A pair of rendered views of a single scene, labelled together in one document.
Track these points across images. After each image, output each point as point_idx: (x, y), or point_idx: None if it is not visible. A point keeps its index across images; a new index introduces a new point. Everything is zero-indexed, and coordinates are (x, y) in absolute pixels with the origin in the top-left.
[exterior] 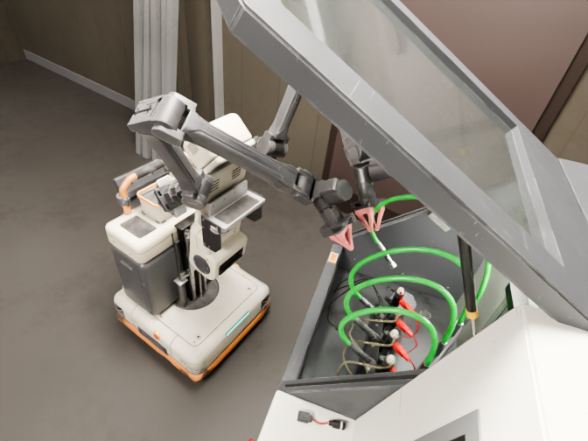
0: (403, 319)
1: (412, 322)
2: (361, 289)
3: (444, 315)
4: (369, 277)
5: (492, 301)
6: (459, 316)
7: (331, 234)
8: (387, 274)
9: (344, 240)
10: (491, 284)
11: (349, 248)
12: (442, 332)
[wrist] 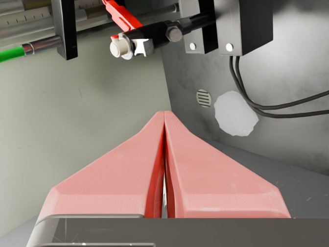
0: (230, 77)
1: (217, 76)
2: (322, 133)
3: (182, 104)
4: (309, 165)
5: (51, 89)
6: (63, 38)
7: (223, 234)
8: (267, 170)
9: (108, 152)
10: (59, 122)
11: (158, 115)
12: (179, 70)
